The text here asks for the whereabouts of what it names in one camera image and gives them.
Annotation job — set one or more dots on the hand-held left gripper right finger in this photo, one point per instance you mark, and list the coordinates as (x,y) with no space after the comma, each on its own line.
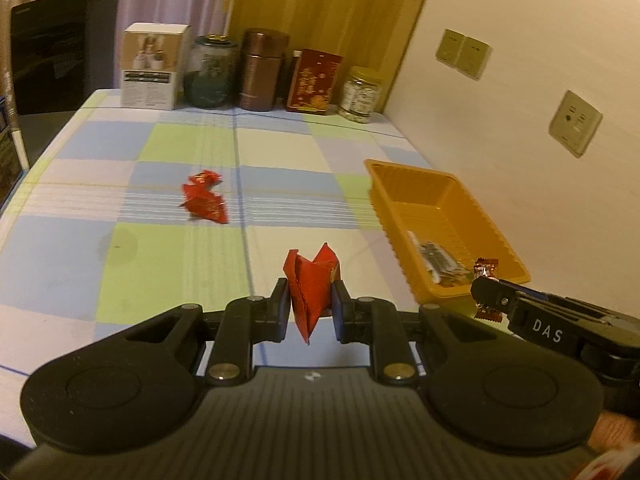
(341,312)

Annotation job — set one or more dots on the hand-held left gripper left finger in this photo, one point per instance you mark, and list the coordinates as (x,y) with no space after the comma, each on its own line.
(281,310)

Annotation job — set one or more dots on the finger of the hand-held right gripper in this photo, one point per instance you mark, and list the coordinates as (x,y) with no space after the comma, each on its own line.
(492,296)

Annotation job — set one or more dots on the red and brown snack packet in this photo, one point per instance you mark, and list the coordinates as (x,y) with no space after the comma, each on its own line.
(486,269)

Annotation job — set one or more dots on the large red snack packet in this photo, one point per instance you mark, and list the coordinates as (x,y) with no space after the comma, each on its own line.
(205,205)
(310,285)

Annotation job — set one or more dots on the black and green snack packet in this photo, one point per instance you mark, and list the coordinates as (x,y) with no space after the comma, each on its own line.
(442,257)

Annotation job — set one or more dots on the clear dark-filled snack packet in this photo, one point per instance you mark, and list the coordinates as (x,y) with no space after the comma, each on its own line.
(417,255)

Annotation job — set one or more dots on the yellow plastic tray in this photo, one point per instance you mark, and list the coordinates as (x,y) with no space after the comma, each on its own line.
(415,195)

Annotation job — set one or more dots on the checked tablecloth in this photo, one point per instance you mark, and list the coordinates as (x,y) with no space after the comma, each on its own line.
(150,270)

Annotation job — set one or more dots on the small red wrapped candy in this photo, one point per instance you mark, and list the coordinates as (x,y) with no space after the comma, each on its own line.
(205,178)

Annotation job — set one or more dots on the clear plastic jar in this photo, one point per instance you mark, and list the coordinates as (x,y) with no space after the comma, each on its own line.
(361,95)

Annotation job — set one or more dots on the red and gold tin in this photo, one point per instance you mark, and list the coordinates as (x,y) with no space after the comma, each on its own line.
(314,85)

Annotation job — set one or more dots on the brown metal canister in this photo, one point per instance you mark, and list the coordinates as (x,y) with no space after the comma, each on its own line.
(264,70)

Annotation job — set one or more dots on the green glass jar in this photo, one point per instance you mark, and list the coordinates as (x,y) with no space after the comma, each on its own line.
(210,75)

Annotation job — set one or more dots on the white cardboard box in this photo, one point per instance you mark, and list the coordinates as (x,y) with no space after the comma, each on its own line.
(150,70)

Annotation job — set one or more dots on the wooden panel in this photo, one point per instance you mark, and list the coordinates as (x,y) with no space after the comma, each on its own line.
(350,10)

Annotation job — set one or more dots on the black chair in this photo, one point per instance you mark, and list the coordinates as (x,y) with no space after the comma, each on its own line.
(60,50)

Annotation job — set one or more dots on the beige wall socket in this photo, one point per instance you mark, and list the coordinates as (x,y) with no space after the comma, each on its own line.
(575,122)

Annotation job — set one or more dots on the beige wall switch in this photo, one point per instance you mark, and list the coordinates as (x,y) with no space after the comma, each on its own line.
(450,47)
(475,57)

